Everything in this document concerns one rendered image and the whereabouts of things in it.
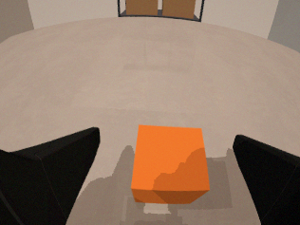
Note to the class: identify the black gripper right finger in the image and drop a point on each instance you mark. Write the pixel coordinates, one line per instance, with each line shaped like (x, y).
(273, 177)

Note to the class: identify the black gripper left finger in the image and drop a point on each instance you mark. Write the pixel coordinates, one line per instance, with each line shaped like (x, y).
(40, 184)

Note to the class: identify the orange block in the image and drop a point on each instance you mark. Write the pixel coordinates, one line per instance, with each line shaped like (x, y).
(170, 165)

